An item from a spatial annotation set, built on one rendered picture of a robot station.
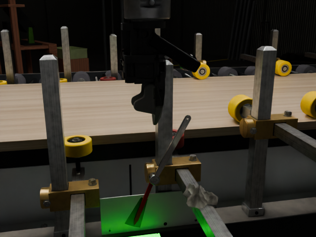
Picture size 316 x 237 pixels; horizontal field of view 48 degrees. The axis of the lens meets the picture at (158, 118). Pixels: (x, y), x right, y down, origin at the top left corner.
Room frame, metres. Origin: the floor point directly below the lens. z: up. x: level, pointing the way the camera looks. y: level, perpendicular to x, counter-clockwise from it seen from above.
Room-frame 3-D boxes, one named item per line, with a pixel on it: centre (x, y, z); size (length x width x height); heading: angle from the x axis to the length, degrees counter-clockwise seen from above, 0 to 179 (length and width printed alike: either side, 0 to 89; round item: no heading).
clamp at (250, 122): (0.85, -0.28, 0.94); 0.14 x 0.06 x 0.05; 102
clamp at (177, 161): (0.80, -0.04, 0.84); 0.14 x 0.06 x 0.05; 102
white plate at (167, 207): (0.77, 0.01, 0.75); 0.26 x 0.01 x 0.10; 102
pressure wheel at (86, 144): (0.86, 0.21, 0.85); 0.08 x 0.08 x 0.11
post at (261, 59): (0.85, -0.26, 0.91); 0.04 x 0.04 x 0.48; 12
